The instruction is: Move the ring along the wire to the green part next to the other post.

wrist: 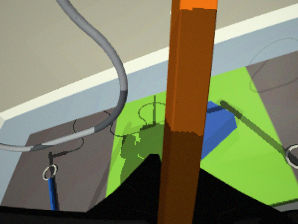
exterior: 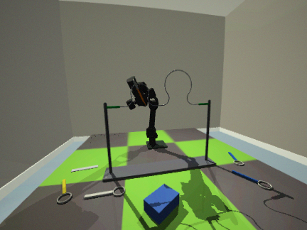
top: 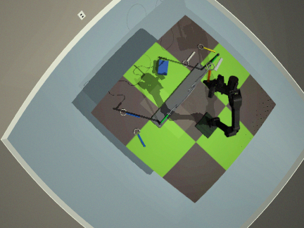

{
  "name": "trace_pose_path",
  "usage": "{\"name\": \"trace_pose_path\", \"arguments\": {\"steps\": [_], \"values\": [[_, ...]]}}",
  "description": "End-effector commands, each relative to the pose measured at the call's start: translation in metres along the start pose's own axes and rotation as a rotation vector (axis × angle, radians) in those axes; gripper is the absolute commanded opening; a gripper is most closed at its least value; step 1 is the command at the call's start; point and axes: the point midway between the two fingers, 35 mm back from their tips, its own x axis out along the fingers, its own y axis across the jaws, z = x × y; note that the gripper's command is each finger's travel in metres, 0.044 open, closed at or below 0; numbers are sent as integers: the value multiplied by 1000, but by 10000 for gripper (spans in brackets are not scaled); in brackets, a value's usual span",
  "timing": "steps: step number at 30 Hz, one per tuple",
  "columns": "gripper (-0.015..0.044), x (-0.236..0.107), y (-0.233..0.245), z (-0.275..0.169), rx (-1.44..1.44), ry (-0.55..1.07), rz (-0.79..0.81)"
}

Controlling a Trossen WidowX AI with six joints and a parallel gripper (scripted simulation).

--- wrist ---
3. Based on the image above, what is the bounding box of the blue box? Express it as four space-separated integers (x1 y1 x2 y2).
201 100 237 160

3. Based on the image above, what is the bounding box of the white loop with blue handle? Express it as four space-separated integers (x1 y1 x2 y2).
43 165 57 210

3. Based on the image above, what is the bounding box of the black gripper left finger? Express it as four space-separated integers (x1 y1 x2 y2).
0 155 161 224

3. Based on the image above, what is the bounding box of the brown long bar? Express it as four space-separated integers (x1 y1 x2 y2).
157 0 218 224

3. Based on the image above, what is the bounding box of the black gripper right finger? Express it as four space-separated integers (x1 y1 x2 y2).
192 168 298 224

